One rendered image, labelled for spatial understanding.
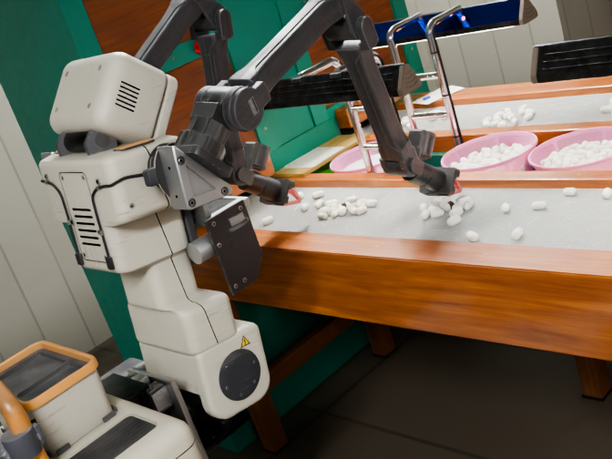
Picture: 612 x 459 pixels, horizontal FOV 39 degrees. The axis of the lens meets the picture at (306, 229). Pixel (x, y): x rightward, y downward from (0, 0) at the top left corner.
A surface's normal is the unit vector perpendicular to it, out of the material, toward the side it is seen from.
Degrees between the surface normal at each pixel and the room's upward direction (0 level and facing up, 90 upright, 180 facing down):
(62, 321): 90
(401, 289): 90
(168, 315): 82
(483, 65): 90
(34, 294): 90
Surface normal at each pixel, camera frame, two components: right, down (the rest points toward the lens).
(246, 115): 0.78, 0.12
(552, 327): -0.66, 0.45
